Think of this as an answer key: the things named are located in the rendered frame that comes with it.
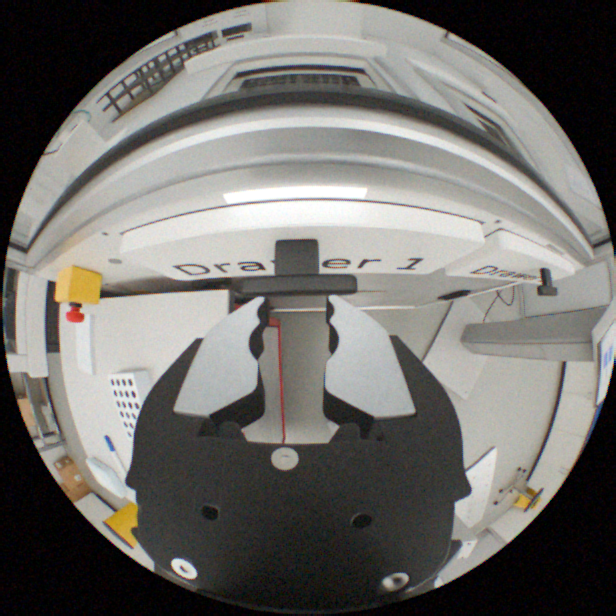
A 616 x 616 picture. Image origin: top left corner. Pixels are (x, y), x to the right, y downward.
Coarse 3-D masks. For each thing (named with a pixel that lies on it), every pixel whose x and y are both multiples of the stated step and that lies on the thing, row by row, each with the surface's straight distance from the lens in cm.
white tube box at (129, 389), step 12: (120, 372) 43; (132, 372) 38; (144, 372) 38; (120, 384) 40; (132, 384) 38; (144, 384) 38; (120, 396) 41; (132, 396) 38; (144, 396) 38; (120, 408) 42; (132, 408) 40; (120, 420) 44; (132, 420) 41; (132, 432) 43
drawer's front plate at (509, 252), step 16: (496, 240) 21; (512, 240) 22; (528, 240) 26; (464, 256) 25; (480, 256) 23; (496, 256) 23; (512, 256) 24; (528, 256) 25; (544, 256) 29; (448, 272) 27; (464, 272) 28; (480, 272) 29; (528, 272) 35; (560, 272) 41
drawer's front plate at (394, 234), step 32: (160, 224) 17; (192, 224) 15; (224, 224) 14; (256, 224) 13; (288, 224) 13; (320, 224) 13; (352, 224) 13; (384, 224) 13; (416, 224) 14; (448, 224) 16; (128, 256) 20; (160, 256) 19; (192, 256) 18; (224, 256) 18; (256, 256) 18; (320, 256) 18; (352, 256) 18; (384, 256) 19; (416, 256) 19; (448, 256) 20
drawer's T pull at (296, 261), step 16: (288, 240) 14; (304, 240) 14; (288, 256) 14; (304, 256) 14; (288, 272) 13; (304, 272) 13; (240, 288) 14; (256, 288) 13; (272, 288) 13; (288, 288) 13; (304, 288) 13; (320, 288) 13; (336, 288) 13; (352, 288) 13
